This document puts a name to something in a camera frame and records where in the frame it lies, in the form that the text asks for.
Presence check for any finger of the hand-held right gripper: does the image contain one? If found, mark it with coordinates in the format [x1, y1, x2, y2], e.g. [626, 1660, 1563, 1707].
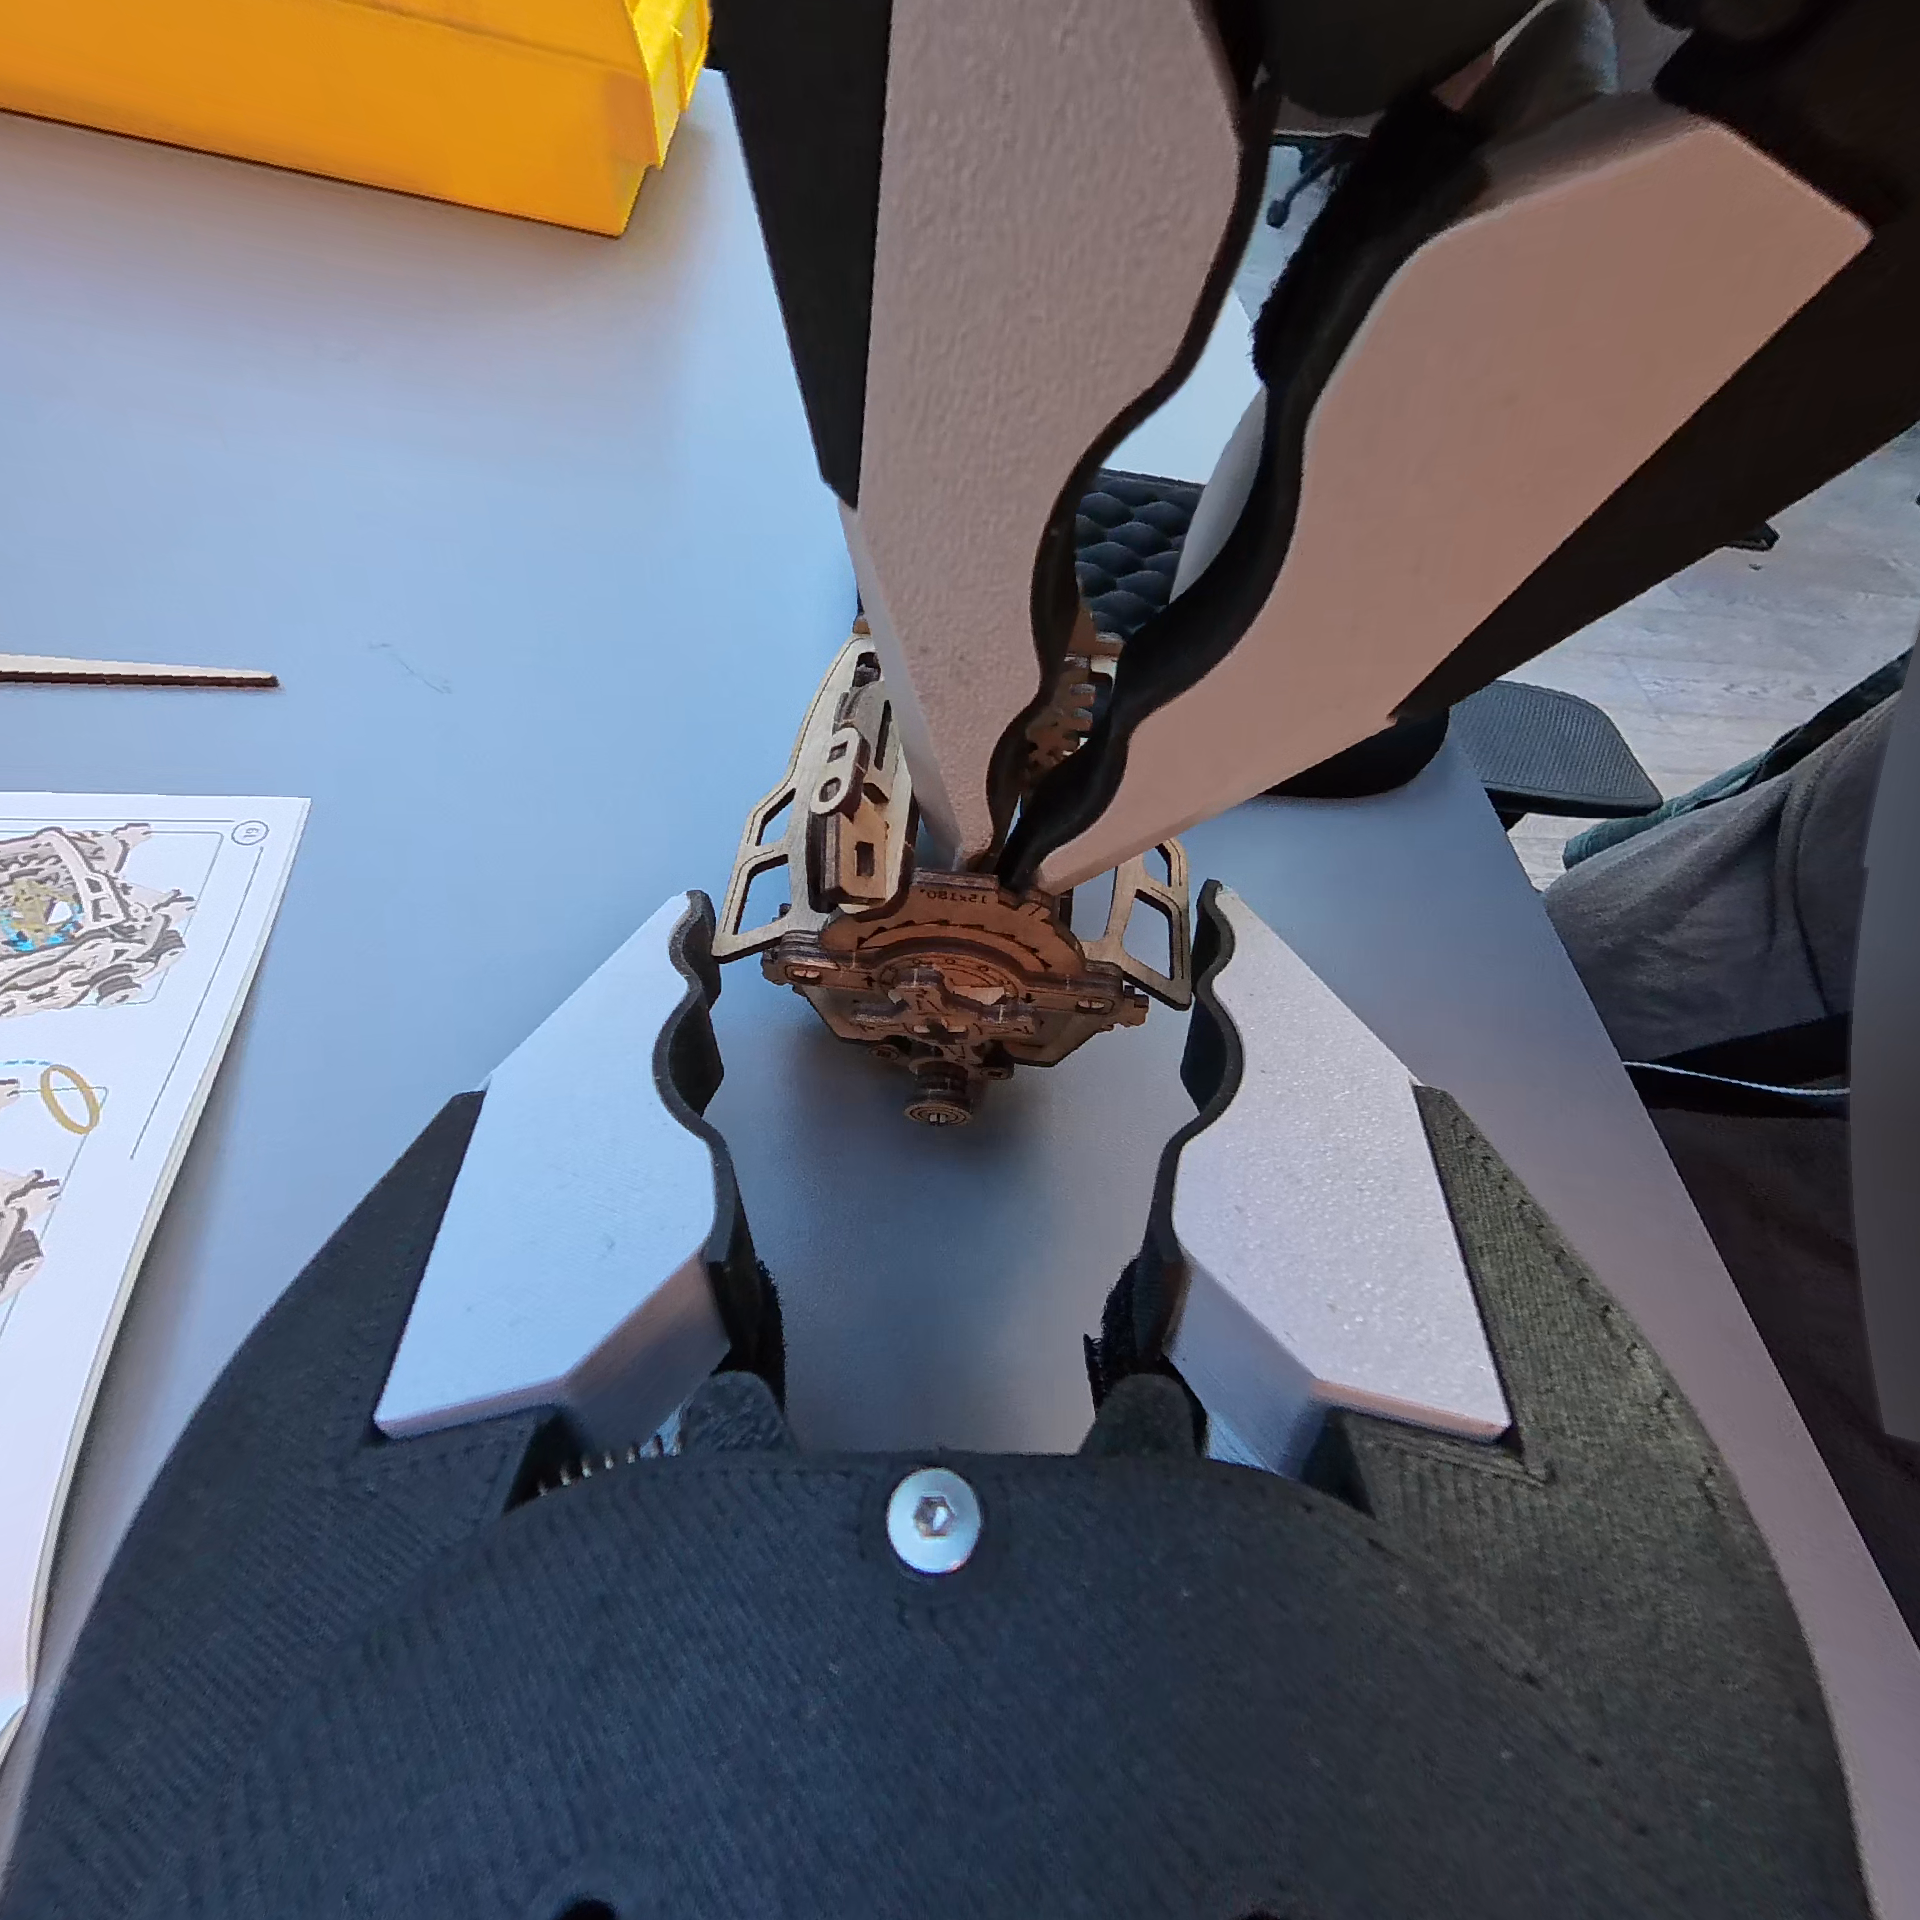
[832, 0, 1280, 876]
[991, 113, 1879, 890]

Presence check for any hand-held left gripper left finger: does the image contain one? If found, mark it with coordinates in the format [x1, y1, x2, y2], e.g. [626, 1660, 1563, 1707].
[372, 888, 749, 1446]

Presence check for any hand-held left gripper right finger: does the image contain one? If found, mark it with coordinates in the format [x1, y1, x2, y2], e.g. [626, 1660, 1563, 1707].
[1142, 882, 1518, 1480]

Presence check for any brown wooden mechanical model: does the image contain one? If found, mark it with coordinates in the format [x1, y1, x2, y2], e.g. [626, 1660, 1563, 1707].
[716, 607, 1202, 1128]

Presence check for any black mesh office chair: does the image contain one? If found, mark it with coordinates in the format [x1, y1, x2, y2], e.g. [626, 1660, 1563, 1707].
[1069, 468, 1669, 824]

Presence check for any distant black office chair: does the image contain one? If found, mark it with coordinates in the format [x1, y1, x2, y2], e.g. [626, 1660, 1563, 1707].
[1265, 132, 1360, 230]

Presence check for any yellow plastic bin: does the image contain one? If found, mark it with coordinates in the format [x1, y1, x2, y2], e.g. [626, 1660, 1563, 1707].
[636, 0, 716, 141]
[0, 0, 670, 240]

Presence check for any white instruction booklet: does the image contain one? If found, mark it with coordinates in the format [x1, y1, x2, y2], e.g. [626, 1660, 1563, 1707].
[0, 791, 314, 1751]

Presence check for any person's grey clothing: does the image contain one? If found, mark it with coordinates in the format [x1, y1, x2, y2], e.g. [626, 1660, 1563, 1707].
[1543, 644, 1920, 1920]

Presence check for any thin wooden strip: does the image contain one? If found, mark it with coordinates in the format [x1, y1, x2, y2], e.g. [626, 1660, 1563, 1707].
[0, 654, 283, 695]

